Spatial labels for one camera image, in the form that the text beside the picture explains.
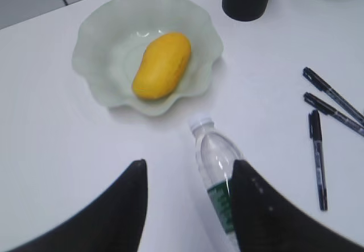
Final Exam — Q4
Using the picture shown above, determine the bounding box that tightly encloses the clear water bottle green label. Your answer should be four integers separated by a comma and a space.
189, 114, 243, 251

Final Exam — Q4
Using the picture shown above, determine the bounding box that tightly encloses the frosted wavy glass plate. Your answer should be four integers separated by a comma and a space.
72, 0, 224, 116

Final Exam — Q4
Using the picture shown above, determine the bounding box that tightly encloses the yellow mango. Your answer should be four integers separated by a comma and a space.
132, 32, 192, 100

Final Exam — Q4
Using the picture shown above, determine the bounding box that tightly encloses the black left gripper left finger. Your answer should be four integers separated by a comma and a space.
14, 159, 148, 251

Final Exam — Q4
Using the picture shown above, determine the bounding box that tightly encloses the black marker pen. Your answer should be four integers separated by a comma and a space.
303, 67, 363, 126
303, 92, 363, 136
308, 110, 328, 212

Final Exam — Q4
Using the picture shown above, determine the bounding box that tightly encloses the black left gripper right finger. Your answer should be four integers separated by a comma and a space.
230, 160, 363, 251

